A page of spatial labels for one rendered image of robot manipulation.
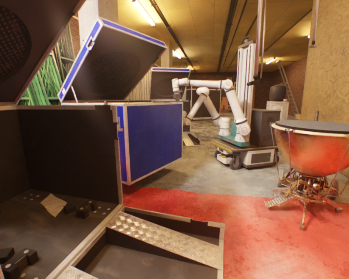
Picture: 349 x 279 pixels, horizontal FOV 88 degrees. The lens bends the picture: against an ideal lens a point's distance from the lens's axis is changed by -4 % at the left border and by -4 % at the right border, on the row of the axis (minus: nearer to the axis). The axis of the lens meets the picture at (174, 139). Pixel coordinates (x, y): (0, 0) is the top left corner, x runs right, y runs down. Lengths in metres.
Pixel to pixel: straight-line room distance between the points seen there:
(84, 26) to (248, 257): 3.45
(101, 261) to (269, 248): 1.12
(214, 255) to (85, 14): 3.40
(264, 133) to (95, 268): 2.54
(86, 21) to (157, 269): 3.24
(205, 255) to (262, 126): 2.05
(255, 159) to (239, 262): 1.74
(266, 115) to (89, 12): 2.99
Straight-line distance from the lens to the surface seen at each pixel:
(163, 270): 1.33
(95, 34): 2.15
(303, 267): 1.57
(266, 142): 3.06
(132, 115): 1.85
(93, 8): 3.50
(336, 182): 2.51
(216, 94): 9.07
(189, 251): 1.38
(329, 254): 1.76
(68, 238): 1.42
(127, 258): 1.41
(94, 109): 1.52
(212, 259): 1.39
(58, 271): 1.25
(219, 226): 1.50
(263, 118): 2.94
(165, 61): 7.92
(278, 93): 5.16
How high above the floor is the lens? 1.01
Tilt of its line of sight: 12 degrees down
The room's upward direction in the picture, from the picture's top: straight up
